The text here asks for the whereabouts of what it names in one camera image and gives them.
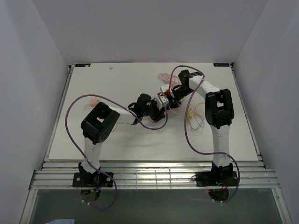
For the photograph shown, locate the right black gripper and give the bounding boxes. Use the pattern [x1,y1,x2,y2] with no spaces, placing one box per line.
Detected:
[166,86,195,110]

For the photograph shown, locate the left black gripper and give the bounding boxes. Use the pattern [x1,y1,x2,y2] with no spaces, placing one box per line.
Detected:
[142,98,166,123]

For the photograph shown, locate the pink power strip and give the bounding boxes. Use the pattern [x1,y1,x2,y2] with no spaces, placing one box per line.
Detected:
[149,104,181,123]

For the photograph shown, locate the yellow charger plug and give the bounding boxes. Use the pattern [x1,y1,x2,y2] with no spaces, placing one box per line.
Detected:
[187,108,193,121]

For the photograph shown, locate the pink charger plug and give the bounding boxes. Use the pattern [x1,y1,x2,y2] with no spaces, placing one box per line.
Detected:
[90,98,100,107]

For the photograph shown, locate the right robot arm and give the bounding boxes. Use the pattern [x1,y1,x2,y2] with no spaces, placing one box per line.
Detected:
[172,70,235,185]

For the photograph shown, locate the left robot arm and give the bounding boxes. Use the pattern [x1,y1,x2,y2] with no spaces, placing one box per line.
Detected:
[79,94,169,187]

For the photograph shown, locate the right blue corner label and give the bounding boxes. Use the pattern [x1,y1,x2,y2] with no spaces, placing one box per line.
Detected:
[213,63,230,67]

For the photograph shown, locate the blue corner label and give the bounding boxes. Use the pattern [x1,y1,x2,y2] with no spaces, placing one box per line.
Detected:
[75,63,91,68]
[213,63,230,67]

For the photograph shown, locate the left blue corner label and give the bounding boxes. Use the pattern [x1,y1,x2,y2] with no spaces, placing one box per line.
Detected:
[75,63,91,68]

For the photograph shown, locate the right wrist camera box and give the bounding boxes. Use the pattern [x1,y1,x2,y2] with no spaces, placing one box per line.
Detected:
[160,84,174,97]

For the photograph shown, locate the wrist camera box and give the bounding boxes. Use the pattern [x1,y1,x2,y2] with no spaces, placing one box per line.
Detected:
[155,93,169,110]
[160,84,174,97]

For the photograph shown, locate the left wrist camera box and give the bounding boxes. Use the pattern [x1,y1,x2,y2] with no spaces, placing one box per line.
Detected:
[155,93,169,110]

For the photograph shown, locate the pink power strip cord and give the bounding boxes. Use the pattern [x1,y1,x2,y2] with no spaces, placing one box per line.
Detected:
[157,72,180,89]

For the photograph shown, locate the blue charging cable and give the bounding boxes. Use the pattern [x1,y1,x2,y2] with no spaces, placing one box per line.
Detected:
[169,108,206,136]

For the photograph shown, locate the orange pink charging cable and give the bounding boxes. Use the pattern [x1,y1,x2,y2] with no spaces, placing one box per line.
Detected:
[84,104,119,132]

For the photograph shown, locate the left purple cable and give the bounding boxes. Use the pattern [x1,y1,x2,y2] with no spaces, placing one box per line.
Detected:
[64,94,169,210]

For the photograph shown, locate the purple cable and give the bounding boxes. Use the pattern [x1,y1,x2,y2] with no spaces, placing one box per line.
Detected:
[64,94,169,210]
[168,65,240,204]

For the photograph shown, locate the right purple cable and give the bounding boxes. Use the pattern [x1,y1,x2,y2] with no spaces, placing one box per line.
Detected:
[168,65,240,204]

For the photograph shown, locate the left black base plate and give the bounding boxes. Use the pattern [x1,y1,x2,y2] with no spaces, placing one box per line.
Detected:
[72,172,114,188]

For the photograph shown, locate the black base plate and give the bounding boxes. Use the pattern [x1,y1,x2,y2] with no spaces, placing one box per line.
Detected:
[191,171,238,187]
[72,172,114,188]

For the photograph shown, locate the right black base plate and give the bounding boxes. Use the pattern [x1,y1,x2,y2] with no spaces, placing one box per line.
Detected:
[191,171,238,187]

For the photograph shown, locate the aluminium rail frame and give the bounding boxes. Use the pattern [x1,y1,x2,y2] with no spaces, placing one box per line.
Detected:
[31,63,279,189]

